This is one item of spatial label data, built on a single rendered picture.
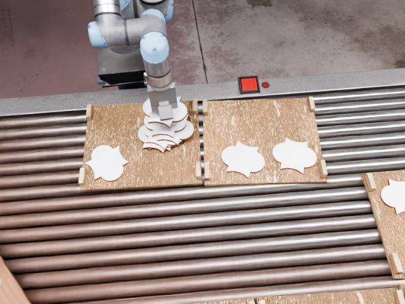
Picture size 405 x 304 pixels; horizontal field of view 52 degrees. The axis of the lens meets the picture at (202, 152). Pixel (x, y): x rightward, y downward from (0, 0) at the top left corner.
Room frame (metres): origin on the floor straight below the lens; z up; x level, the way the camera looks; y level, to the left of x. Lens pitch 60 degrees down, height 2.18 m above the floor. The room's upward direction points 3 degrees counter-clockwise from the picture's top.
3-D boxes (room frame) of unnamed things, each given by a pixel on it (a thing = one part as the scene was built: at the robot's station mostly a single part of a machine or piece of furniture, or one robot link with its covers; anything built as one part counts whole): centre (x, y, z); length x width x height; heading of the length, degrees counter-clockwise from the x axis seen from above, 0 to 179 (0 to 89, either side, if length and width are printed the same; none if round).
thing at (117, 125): (0.79, 0.21, 0.93); 0.41 x 0.35 x 0.02; 91
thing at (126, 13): (1.28, 0.29, 1.11); 0.13 x 0.12 x 0.14; 95
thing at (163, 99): (0.80, 0.12, 1.17); 0.12 x 0.09 x 0.16; 8
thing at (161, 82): (0.82, 0.12, 1.25); 0.08 x 0.08 x 0.05
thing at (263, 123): (0.78, -0.21, 0.93); 0.41 x 0.35 x 0.02; 89
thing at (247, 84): (1.03, -0.19, 0.92); 0.06 x 0.06 x 0.01; 2
